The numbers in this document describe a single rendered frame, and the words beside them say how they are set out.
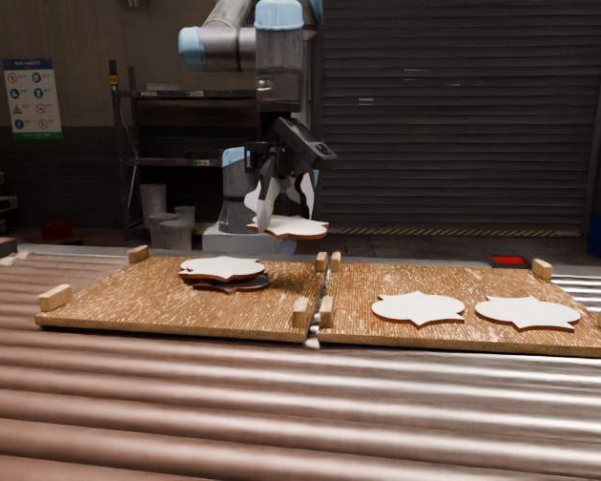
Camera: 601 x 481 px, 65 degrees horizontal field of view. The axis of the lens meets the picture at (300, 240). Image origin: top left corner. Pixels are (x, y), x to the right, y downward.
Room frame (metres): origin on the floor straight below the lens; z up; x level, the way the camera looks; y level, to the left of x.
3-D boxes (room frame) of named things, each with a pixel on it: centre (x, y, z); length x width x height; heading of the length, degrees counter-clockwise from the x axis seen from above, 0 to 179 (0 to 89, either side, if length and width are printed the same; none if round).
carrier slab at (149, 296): (0.80, 0.17, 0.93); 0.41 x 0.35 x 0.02; 81
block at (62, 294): (0.70, 0.38, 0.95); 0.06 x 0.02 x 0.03; 171
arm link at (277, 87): (0.80, 0.04, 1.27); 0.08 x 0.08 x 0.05
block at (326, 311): (0.64, -0.04, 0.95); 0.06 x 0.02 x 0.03; 173
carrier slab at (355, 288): (0.75, -0.25, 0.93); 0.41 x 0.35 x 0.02; 83
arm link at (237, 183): (1.30, 0.15, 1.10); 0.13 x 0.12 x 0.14; 88
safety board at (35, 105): (5.70, 3.13, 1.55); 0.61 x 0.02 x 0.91; 86
